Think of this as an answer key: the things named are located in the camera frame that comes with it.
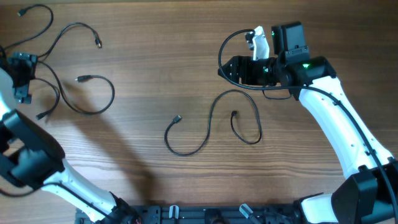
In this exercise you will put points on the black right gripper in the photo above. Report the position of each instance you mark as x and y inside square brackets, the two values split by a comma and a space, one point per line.
[238, 62]

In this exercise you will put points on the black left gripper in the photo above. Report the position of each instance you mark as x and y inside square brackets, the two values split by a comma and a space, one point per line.
[28, 62]

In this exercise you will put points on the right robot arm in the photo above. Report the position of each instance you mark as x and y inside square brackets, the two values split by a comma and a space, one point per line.
[369, 192]

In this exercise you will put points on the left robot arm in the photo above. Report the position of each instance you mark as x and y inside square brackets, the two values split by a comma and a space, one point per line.
[41, 164]

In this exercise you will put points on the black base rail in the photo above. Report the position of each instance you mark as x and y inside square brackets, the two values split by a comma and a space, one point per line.
[281, 213]

